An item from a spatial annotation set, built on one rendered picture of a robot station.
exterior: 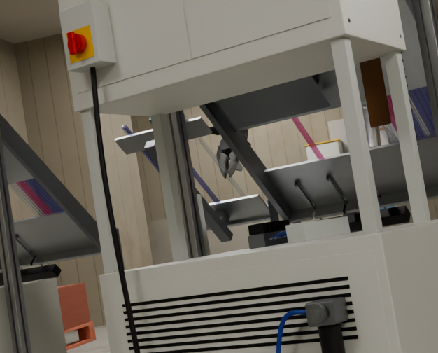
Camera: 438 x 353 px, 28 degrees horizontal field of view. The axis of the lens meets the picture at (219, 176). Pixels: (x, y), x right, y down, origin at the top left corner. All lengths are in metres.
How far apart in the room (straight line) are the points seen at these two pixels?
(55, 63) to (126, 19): 7.65
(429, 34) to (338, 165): 0.67
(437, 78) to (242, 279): 0.65
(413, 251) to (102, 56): 0.78
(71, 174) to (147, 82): 7.51
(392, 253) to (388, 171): 0.91
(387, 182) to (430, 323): 0.87
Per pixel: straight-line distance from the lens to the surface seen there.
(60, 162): 9.49
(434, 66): 2.07
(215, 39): 1.84
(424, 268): 1.85
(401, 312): 1.71
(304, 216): 2.77
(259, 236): 2.28
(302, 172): 2.66
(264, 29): 1.78
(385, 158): 2.56
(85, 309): 7.63
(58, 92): 9.57
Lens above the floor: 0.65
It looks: 4 degrees up
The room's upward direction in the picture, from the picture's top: 9 degrees counter-clockwise
